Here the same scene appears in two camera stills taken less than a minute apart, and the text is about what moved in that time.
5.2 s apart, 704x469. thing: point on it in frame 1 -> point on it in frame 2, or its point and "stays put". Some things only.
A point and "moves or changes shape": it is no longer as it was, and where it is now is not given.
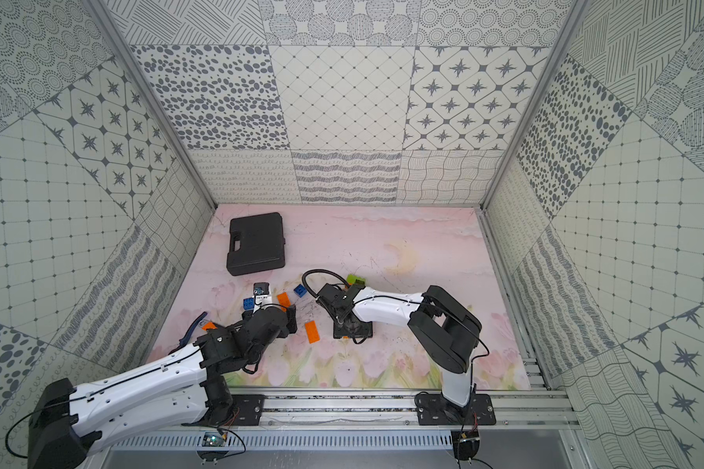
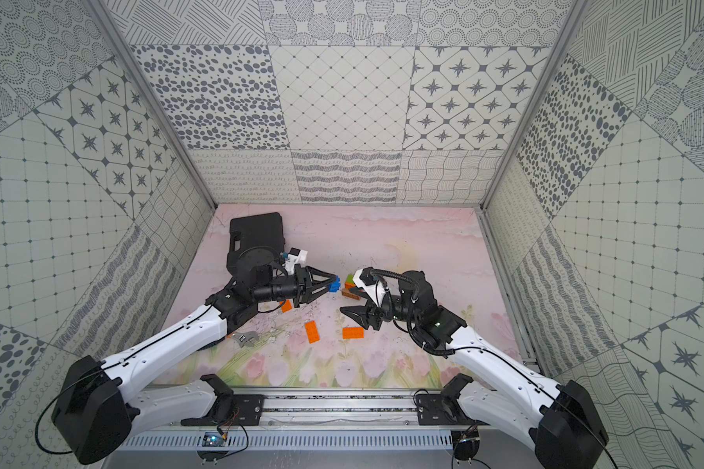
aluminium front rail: (335, 409) stays put
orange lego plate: (312, 331) stays put
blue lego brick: (300, 290) moves or changes shape
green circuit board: (214, 439) stays put
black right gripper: (338, 331) -> (365, 316)
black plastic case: (256, 243) stays put
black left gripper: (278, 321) -> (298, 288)
